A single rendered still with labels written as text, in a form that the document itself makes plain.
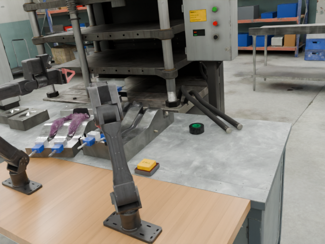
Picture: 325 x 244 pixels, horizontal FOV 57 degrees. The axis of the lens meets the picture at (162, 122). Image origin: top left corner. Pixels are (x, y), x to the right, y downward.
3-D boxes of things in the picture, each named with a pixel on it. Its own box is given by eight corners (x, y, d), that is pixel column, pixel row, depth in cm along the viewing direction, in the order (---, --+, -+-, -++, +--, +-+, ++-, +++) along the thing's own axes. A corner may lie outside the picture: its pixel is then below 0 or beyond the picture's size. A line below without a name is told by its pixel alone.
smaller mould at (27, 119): (25, 130, 189) (22, 120, 186) (10, 128, 196) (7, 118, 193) (50, 119, 205) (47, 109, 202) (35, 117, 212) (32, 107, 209)
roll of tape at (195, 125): (201, 127, 165) (200, 121, 164) (206, 133, 158) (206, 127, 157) (187, 129, 164) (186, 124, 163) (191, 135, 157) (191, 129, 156)
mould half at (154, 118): (126, 163, 138) (121, 136, 133) (83, 155, 150) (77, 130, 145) (174, 121, 178) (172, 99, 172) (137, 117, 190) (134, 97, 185)
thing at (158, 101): (179, 118, 201) (178, 108, 198) (44, 105, 262) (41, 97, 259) (219, 83, 267) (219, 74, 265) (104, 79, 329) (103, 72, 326)
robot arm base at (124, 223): (111, 193, 104) (97, 205, 98) (160, 209, 93) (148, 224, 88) (115, 212, 107) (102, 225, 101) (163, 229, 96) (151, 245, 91)
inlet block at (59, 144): (55, 161, 141) (52, 151, 139) (46, 161, 142) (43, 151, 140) (68, 148, 153) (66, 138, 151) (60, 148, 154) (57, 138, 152)
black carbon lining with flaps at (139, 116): (121, 142, 143) (117, 123, 139) (95, 138, 150) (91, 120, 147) (156, 115, 170) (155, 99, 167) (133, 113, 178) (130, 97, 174)
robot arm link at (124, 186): (116, 205, 98) (95, 108, 101) (136, 199, 100) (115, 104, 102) (117, 207, 92) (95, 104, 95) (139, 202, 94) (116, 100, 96)
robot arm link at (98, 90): (85, 83, 121) (88, 89, 92) (108, 79, 123) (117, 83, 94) (92, 112, 124) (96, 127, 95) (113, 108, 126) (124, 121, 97)
